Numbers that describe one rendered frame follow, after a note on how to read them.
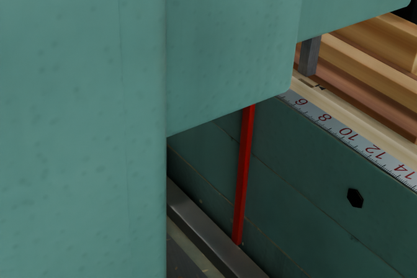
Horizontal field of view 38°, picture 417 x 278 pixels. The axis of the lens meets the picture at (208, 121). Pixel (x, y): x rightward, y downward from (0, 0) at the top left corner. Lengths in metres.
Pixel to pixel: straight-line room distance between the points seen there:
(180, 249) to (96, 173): 0.30
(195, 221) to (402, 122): 0.19
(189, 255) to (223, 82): 0.24
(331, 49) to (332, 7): 0.10
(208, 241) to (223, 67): 0.24
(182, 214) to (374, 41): 0.20
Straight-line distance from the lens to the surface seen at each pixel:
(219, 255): 0.46
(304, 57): 0.41
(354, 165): 0.35
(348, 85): 0.42
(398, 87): 0.41
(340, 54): 0.44
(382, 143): 0.36
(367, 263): 0.37
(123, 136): 0.18
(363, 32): 0.46
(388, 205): 0.34
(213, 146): 0.46
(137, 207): 0.21
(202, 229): 0.48
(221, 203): 0.48
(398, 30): 0.44
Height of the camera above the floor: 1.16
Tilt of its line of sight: 35 degrees down
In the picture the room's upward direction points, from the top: 3 degrees clockwise
